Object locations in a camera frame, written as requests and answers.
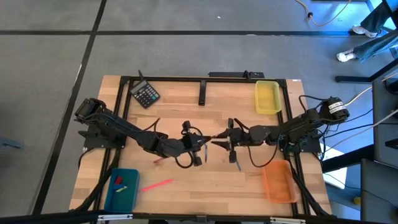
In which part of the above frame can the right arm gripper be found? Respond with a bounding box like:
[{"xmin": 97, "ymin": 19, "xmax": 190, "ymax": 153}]
[{"xmin": 210, "ymin": 117, "xmax": 250, "ymax": 164}]

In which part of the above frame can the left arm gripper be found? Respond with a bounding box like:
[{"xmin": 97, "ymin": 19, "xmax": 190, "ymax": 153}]
[{"xmin": 181, "ymin": 121, "xmax": 213, "ymax": 167}]

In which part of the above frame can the long pink pen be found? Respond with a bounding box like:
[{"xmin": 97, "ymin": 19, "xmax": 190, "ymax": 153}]
[{"xmin": 139, "ymin": 178, "xmax": 175, "ymax": 193}]

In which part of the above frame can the yellow plastic bin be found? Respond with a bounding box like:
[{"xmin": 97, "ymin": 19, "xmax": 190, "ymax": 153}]
[{"xmin": 254, "ymin": 80, "xmax": 282, "ymax": 115}]

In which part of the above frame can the black power strip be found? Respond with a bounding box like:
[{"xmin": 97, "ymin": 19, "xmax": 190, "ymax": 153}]
[{"xmin": 208, "ymin": 70, "xmax": 265, "ymax": 79}]

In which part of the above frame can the orange plastic bin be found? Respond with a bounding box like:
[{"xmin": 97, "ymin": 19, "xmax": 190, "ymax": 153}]
[{"xmin": 261, "ymin": 159, "xmax": 298, "ymax": 204}]

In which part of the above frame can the black calculator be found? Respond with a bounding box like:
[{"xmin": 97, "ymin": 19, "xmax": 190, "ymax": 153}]
[{"xmin": 129, "ymin": 79, "xmax": 161, "ymax": 109}]

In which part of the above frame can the teal plastic bin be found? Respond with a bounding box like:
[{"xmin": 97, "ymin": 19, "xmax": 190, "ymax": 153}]
[{"xmin": 104, "ymin": 167, "xmax": 141, "ymax": 213}]

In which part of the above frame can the white paper sheet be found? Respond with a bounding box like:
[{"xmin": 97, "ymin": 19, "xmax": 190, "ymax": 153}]
[{"xmin": 322, "ymin": 146, "xmax": 348, "ymax": 190}]

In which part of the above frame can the black desk leg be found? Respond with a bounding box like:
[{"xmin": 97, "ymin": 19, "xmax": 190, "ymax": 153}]
[
  {"xmin": 322, "ymin": 144, "xmax": 374, "ymax": 174},
  {"xmin": 335, "ymin": 57, "xmax": 398, "ymax": 84}
]

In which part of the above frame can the white shoe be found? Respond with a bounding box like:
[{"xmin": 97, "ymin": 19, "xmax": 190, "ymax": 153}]
[
  {"xmin": 335, "ymin": 49, "xmax": 357, "ymax": 62},
  {"xmin": 351, "ymin": 24, "xmax": 378, "ymax": 39}
]

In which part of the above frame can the grey desk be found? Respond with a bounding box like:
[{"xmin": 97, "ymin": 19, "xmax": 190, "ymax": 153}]
[{"xmin": 371, "ymin": 67, "xmax": 398, "ymax": 170}]

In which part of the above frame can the grey cabinet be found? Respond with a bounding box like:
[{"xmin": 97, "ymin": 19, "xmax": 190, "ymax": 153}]
[{"xmin": 360, "ymin": 158, "xmax": 398, "ymax": 224}]

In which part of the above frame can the black crossbar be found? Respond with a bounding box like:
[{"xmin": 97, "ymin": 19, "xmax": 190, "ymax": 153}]
[{"xmin": 0, "ymin": 210, "xmax": 398, "ymax": 224}]

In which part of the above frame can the person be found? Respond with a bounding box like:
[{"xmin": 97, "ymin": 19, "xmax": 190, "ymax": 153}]
[{"xmin": 335, "ymin": 0, "xmax": 398, "ymax": 63}]

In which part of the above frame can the short black frame strut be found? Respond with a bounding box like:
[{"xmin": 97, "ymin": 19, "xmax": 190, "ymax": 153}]
[{"xmin": 198, "ymin": 79, "xmax": 207, "ymax": 106}]

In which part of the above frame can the black table frame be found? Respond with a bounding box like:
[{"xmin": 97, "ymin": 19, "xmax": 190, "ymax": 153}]
[{"xmin": 70, "ymin": 75, "xmax": 332, "ymax": 218}]

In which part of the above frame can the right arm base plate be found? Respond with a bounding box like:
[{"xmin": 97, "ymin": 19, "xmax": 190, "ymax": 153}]
[{"xmin": 278, "ymin": 136, "xmax": 323, "ymax": 154}]

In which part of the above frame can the black cable sleeve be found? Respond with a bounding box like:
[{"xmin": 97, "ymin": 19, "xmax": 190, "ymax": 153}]
[
  {"xmin": 287, "ymin": 154, "xmax": 332, "ymax": 217},
  {"xmin": 74, "ymin": 148, "xmax": 122, "ymax": 212}
]

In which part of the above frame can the silver bracket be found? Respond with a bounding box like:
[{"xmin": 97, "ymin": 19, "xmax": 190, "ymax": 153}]
[
  {"xmin": 97, "ymin": 213, "xmax": 134, "ymax": 222},
  {"xmin": 269, "ymin": 217, "xmax": 307, "ymax": 224}
]

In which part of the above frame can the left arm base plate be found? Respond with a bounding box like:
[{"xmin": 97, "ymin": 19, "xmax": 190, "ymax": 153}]
[{"xmin": 83, "ymin": 123, "xmax": 128, "ymax": 149}]

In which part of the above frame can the yellow cable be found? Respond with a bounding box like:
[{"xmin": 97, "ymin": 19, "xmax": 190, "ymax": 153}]
[{"xmin": 294, "ymin": 0, "xmax": 353, "ymax": 27}]

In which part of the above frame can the white cable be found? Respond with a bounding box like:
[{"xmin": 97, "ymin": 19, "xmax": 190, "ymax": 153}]
[{"xmin": 323, "ymin": 108, "xmax": 398, "ymax": 153}]

